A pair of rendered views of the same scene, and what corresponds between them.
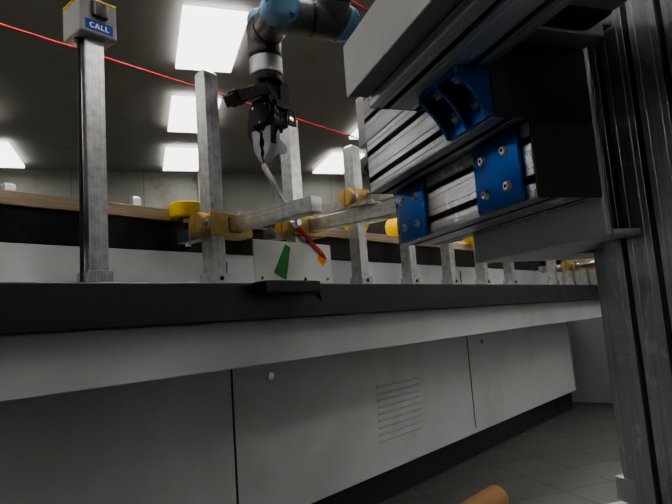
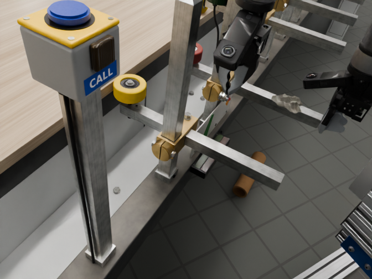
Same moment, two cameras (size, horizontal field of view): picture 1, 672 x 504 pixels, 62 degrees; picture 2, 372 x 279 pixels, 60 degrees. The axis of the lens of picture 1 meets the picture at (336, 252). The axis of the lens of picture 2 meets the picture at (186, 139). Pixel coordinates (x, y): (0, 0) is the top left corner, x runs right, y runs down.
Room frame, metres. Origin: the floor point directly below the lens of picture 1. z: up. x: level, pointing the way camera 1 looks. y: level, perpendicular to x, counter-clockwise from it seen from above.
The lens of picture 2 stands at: (0.66, 0.39, 1.38)
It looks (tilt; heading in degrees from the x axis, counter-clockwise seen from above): 45 degrees down; 342
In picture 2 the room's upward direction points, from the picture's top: 10 degrees clockwise
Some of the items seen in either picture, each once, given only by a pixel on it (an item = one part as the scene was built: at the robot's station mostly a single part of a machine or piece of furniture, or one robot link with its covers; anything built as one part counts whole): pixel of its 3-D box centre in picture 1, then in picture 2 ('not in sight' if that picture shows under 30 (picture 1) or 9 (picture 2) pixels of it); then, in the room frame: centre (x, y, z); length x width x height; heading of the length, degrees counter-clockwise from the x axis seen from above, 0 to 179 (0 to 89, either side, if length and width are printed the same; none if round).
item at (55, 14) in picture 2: not in sight; (70, 16); (0.98, 0.43, 1.22); 0.04 x 0.04 x 0.02
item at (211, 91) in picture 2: (300, 227); (219, 82); (1.39, 0.08, 0.84); 0.13 x 0.06 x 0.05; 140
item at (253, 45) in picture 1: (264, 36); not in sight; (1.21, 0.13, 1.26); 0.09 x 0.08 x 0.11; 22
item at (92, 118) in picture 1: (91, 160); (92, 192); (0.98, 0.43, 0.92); 0.05 x 0.04 x 0.45; 140
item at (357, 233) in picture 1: (357, 228); not in sight; (1.56, -0.06, 0.86); 0.03 x 0.03 x 0.48; 50
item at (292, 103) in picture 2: (365, 202); (288, 99); (1.28, -0.08, 0.87); 0.09 x 0.07 x 0.02; 50
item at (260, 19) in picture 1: (283, 15); not in sight; (1.13, 0.07, 1.26); 0.11 x 0.11 x 0.08; 22
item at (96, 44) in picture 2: (100, 10); (102, 53); (0.96, 0.40, 1.20); 0.03 x 0.01 x 0.03; 140
